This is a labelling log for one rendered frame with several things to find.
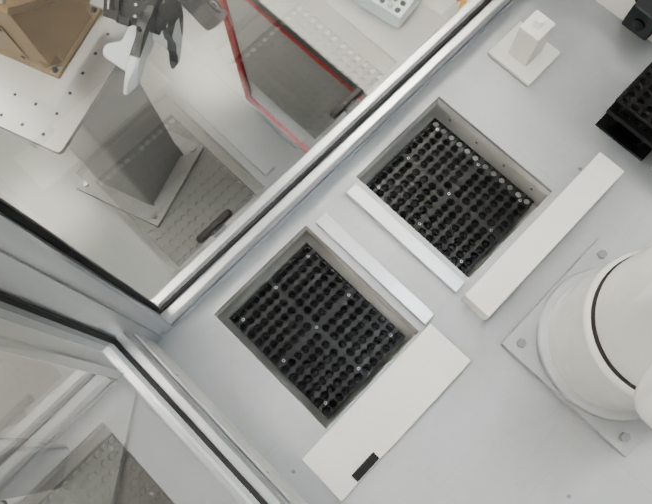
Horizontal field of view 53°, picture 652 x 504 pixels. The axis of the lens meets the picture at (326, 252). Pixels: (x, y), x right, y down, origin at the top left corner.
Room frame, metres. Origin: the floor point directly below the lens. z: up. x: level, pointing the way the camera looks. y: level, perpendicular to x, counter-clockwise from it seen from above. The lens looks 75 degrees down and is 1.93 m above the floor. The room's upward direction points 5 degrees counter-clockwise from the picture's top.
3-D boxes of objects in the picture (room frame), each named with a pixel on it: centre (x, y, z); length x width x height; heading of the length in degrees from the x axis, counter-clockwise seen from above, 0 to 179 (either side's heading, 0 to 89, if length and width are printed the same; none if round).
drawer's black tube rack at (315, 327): (0.16, 0.02, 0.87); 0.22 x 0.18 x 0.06; 41
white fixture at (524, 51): (0.59, -0.36, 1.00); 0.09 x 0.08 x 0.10; 41
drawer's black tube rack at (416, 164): (0.37, -0.21, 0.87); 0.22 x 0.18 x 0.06; 41
